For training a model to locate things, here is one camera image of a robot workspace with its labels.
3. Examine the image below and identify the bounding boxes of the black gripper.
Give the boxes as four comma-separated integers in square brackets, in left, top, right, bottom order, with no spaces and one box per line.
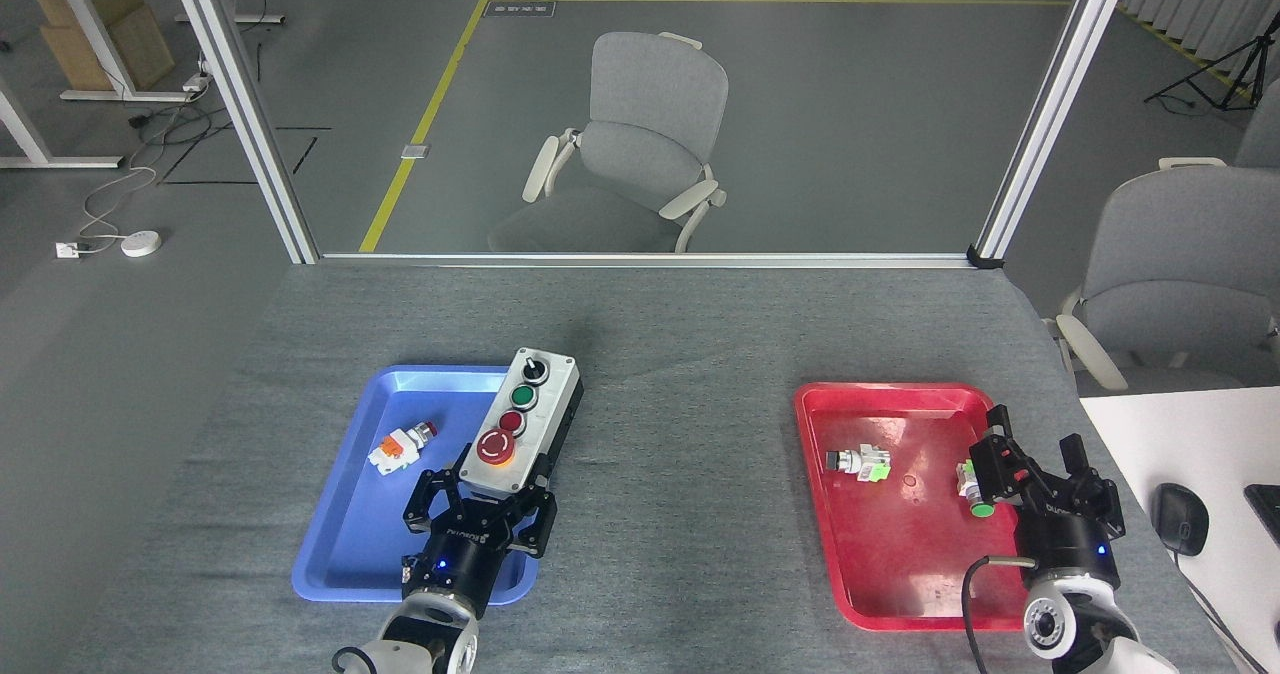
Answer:
[400,442,559,620]
[968,404,1128,577]

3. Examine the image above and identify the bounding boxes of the grey control box with buttons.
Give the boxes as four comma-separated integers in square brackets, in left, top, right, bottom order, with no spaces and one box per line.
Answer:
[457,347,584,500]

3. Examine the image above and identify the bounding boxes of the blue plastic tray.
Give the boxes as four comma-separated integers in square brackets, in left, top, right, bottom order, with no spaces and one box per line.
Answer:
[291,365,541,605]

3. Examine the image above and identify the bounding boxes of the black computer mouse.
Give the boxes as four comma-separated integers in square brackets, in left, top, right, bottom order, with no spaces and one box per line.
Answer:
[1150,483,1210,557]

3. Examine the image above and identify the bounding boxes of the white side table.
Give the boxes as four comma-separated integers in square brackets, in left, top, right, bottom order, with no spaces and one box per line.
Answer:
[1078,386,1280,674]

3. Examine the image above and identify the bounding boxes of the red plastic tray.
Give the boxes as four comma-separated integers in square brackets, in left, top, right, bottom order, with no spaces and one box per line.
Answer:
[794,382,1043,632]

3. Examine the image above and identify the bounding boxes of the black keyboard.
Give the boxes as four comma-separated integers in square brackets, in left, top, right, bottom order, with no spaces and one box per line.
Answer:
[1243,484,1280,547]

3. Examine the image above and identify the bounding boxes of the grey office chair white arms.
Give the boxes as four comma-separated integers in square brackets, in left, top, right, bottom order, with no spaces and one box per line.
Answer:
[1045,157,1280,395]
[488,32,729,255]

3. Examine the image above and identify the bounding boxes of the black tripod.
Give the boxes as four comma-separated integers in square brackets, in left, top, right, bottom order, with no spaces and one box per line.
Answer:
[1143,29,1280,112]

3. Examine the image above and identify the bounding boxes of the red push button orange switch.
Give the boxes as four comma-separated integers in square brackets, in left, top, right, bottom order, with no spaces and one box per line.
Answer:
[367,421,439,475]

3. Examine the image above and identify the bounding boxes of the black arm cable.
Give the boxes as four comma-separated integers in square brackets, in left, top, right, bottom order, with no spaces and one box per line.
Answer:
[961,554,1039,674]

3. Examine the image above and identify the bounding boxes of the black push button green switch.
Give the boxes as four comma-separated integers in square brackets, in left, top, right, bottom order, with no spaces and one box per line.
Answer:
[825,445,892,483]

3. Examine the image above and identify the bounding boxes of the black mouse cable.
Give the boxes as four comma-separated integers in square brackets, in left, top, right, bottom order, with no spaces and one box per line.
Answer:
[1168,549,1280,674]

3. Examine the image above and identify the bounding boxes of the silver aluminium post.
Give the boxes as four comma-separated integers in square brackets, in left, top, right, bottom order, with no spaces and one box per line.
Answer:
[163,0,321,265]
[968,0,1141,270]

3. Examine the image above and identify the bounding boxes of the white floor cable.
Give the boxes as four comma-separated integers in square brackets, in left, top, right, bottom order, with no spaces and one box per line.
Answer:
[78,162,159,252]

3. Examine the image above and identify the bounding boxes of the white desk leg frame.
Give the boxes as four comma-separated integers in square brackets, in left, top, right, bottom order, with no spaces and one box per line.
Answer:
[0,74,123,170]
[40,0,206,103]

